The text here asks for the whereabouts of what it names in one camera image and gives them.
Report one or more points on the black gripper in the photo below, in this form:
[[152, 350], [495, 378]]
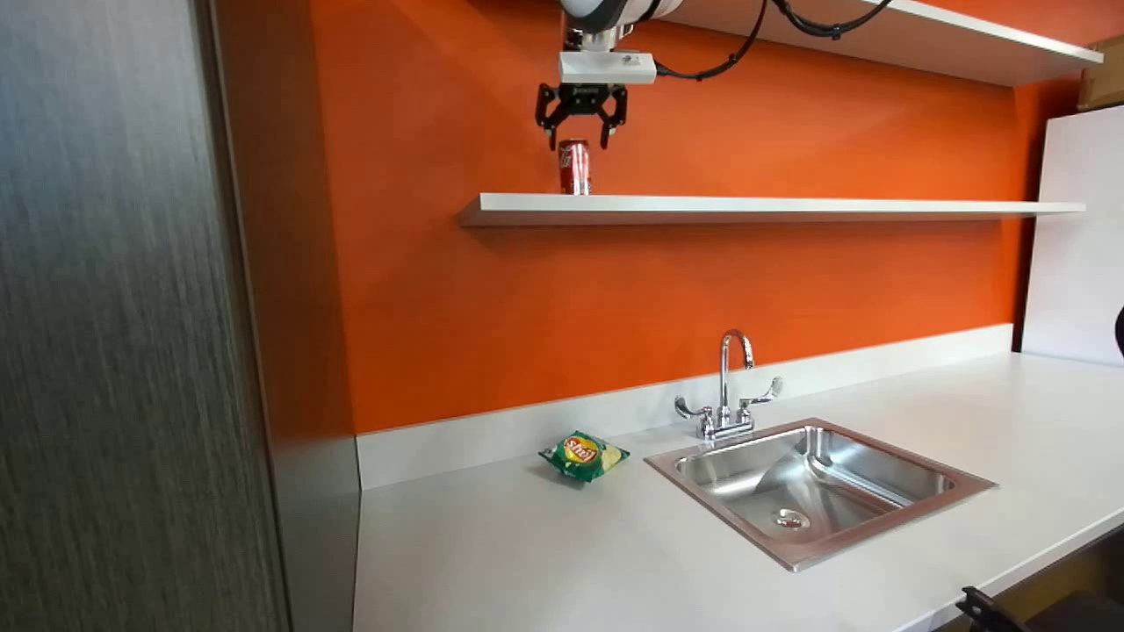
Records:
[[555, 102]]

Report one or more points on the chrome faucet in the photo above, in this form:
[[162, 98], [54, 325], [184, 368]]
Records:
[[728, 411]]

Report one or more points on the stainless steel sink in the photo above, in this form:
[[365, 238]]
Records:
[[814, 491]]

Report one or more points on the red soda can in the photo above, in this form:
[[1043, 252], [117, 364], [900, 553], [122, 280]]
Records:
[[574, 168]]

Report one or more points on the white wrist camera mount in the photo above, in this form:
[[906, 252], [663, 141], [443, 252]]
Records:
[[604, 69]]

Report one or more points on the white refrigerator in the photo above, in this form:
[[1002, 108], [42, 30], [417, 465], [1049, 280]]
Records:
[[1077, 277]]

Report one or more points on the dark wood cabinet panel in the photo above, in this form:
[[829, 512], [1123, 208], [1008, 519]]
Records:
[[174, 404]]

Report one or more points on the white wall shelf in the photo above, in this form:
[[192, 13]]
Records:
[[633, 208]]

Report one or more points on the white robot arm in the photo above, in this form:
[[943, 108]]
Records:
[[599, 26]]

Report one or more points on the black clamp at counter edge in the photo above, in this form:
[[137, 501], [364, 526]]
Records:
[[984, 612]]

